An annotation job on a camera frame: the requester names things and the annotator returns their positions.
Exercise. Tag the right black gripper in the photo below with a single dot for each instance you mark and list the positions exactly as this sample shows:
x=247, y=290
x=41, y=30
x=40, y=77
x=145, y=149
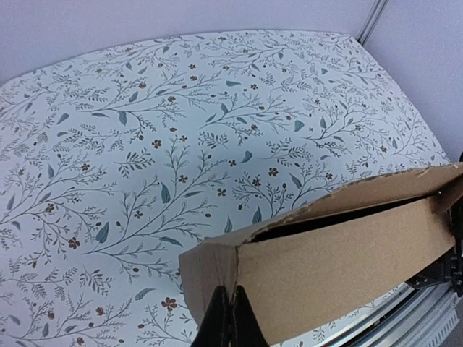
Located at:
x=448, y=267

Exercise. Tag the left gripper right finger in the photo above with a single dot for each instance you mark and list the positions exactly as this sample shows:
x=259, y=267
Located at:
x=246, y=330

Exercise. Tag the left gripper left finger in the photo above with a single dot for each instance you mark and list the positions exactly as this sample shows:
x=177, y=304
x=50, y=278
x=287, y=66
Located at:
x=214, y=329

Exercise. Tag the brown cardboard box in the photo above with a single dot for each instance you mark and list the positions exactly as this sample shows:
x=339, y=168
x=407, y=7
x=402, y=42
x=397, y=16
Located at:
x=321, y=261

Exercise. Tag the floral patterned table mat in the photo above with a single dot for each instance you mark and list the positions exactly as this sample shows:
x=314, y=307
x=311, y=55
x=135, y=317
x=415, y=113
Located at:
x=115, y=162

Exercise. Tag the right aluminium frame post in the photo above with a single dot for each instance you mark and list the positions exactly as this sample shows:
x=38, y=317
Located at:
x=372, y=19

